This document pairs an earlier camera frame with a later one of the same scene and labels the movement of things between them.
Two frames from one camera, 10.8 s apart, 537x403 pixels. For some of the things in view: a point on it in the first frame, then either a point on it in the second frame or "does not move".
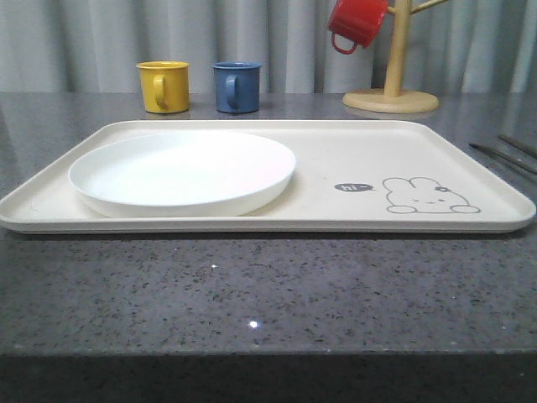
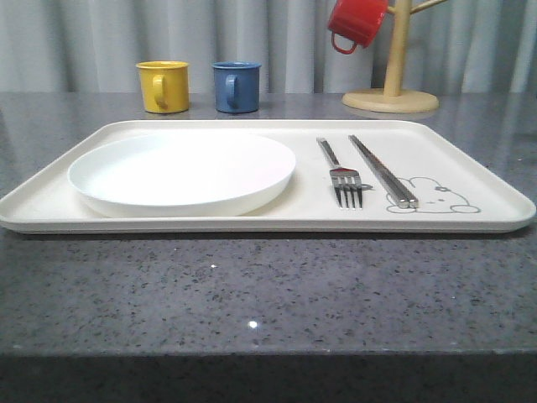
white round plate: [182, 175] does not move
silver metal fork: [533, 151] to [345, 180]
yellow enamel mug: [165, 86] does not move
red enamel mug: [360, 20] does not move
